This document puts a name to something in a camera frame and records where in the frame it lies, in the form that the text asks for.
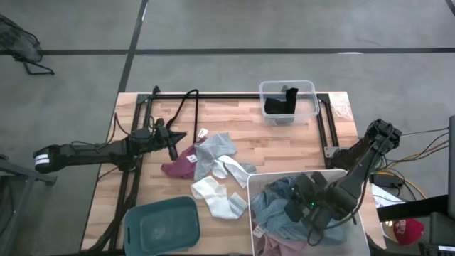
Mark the clear plastic bag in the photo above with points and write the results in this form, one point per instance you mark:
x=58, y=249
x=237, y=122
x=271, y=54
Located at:
x=341, y=106

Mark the teal plastic basket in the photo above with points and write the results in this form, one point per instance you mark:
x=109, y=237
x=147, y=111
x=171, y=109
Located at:
x=160, y=227

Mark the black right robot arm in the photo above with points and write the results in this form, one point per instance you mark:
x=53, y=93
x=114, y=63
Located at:
x=359, y=170

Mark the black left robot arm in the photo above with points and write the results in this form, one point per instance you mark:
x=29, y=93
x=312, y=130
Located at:
x=81, y=153

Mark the black beam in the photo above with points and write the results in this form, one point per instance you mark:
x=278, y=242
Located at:
x=409, y=209

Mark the white sock with striped cuff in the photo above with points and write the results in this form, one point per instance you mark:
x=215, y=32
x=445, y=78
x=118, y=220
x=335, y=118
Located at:
x=213, y=195

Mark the white and grey sock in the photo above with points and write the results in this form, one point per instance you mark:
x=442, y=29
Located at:
x=231, y=167

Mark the black aluminium table frame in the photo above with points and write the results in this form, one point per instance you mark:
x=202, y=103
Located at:
x=213, y=96

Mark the black cloth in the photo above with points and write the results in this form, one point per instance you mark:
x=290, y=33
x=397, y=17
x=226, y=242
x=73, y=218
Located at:
x=281, y=106

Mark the grey metal stand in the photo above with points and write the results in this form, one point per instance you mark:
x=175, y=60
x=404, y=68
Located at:
x=21, y=172

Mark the black mesh chair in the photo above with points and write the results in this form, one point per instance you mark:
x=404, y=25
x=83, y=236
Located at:
x=17, y=42

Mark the maroon cloth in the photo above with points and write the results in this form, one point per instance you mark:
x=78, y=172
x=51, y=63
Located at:
x=177, y=167

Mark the grey cloth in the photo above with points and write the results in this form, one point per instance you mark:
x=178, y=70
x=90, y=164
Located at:
x=213, y=149

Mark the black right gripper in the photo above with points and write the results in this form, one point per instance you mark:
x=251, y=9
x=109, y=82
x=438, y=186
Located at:
x=330, y=202

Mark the black power adapter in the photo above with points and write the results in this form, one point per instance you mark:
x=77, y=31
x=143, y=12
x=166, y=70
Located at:
x=387, y=180

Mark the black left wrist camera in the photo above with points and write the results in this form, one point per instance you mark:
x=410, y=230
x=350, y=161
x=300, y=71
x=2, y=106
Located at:
x=159, y=123

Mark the red cap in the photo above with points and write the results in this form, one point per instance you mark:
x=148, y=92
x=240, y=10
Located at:
x=409, y=231

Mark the dark grey equipment case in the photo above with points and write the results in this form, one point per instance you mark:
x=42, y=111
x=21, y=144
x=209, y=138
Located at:
x=440, y=227

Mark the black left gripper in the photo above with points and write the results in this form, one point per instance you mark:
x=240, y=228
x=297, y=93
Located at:
x=154, y=138

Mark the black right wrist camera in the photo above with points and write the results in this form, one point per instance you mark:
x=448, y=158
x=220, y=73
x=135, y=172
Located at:
x=314, y=179

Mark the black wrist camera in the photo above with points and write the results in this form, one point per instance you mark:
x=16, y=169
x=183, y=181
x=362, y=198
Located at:
x=314, y=179
x=159, y=123

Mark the clear plastic container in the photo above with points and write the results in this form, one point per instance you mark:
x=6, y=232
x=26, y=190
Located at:
x=305, y=106

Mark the white paper sheet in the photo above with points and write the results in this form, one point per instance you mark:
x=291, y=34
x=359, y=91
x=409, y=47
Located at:
x=382, y=199

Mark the light blue cloth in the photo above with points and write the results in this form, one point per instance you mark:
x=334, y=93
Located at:
x=273, y=213

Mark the pink cloth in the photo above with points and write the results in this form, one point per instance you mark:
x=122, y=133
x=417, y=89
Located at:
x=281, y=247

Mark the white woven plastic basket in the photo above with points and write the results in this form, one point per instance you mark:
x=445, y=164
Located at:
x=357, y=241

